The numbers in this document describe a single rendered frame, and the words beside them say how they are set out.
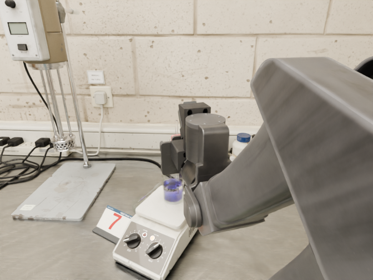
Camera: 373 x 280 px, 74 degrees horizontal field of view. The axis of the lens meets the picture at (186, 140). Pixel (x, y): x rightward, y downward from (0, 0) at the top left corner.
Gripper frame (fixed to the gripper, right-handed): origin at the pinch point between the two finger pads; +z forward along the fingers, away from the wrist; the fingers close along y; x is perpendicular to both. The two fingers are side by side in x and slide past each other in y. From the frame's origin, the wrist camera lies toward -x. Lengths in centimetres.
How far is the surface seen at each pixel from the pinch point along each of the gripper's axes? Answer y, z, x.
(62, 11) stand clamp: 24, 37, -27
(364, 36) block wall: -73, 23, -20
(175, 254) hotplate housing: 3.3, -10.6, 21.7
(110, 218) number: 16.4, 6.1, 22.4
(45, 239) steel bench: 32.1, 5.9, 25.0
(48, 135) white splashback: 40, 60, 17
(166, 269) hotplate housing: 5.8, -13.2, 22.2
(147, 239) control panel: 8.5, -6.8, 19.7
